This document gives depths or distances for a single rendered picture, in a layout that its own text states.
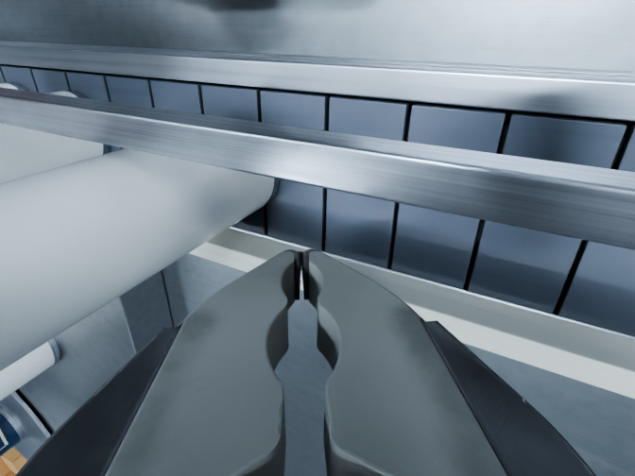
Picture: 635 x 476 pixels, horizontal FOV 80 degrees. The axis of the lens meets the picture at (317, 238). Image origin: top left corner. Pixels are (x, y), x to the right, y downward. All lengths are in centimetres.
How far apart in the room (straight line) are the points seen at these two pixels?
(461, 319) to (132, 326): 32
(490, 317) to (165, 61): 21
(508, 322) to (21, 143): 26
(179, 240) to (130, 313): 26
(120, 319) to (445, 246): 32
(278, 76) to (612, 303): 18
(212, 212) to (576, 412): 25
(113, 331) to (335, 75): 34
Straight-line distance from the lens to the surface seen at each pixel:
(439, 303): 17
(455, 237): 19
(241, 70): 21
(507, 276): 19
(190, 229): 16
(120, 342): 45
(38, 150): 28
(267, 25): 26
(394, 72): 18
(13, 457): 180
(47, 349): 58
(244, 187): 18
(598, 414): 31
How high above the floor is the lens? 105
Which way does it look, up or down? 51 degrees down
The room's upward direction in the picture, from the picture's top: 133 degrees counter-clockwise
